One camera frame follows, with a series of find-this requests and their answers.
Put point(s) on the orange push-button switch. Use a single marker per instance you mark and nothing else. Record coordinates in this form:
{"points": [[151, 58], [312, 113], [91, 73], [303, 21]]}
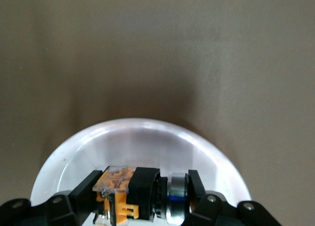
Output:
{"points": [[141, 189]]}

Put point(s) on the pink round plate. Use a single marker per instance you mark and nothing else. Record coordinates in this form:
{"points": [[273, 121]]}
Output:
{"points": [[137, 142]]}

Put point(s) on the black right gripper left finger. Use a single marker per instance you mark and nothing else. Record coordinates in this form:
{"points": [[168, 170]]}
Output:
{"points": [[61, 208]]}

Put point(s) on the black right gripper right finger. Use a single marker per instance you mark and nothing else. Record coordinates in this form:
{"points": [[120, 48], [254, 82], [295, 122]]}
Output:
{"points": [[214, 208]]}

